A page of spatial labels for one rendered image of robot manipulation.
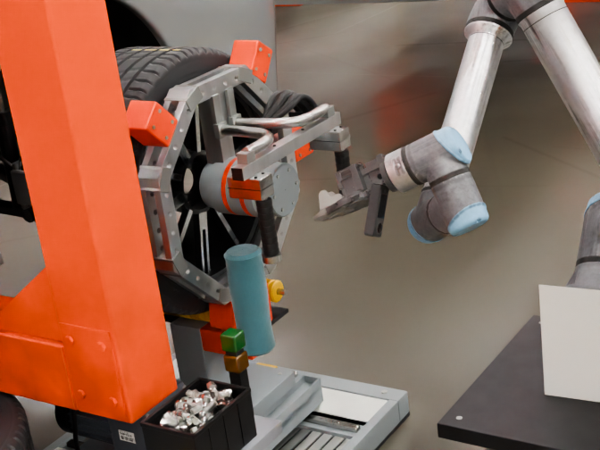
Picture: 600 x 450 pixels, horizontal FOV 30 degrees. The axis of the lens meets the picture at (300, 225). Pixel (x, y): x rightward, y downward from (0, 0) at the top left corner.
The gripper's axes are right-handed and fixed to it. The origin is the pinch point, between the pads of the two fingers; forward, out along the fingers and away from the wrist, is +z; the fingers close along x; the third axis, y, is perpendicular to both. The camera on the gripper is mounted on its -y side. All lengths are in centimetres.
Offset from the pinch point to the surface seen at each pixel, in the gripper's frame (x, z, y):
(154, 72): 16, 20, 44
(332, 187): -237, 98, 79
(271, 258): 6.8, 11.0, -5.3
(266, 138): 9.6, 1.5, 19.3
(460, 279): -164, 30, 4
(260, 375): -48, 55, -19
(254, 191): 14.5, 5.8, 7.9
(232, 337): 18.7, 19.5, -20.7
